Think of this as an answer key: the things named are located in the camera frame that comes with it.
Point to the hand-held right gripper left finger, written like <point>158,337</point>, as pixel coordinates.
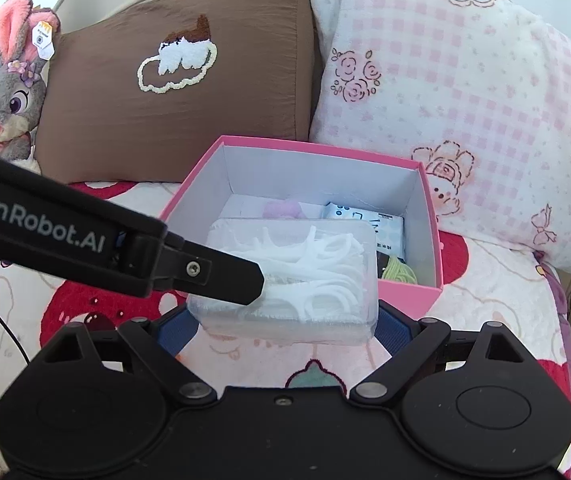
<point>175,332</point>

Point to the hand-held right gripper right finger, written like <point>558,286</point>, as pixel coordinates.
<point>390,325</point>

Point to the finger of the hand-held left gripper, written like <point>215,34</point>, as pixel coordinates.
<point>220,275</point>

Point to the green yarn ball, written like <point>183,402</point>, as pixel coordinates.
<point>398,270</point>

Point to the clear floss pick box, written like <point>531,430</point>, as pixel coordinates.
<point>315,285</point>

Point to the pink cardboard box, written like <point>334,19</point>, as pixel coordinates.
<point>428,240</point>

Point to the blue wet wipes packet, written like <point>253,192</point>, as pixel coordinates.
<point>365,230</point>

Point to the grey rabbit plush toy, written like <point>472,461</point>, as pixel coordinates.
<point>10,90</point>

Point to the white hang tag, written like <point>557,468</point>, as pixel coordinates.
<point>43,40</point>

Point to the brown embroidered pillow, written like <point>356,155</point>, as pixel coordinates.
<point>245,85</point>

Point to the pink checked pillow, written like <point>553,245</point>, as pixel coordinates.
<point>465,85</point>

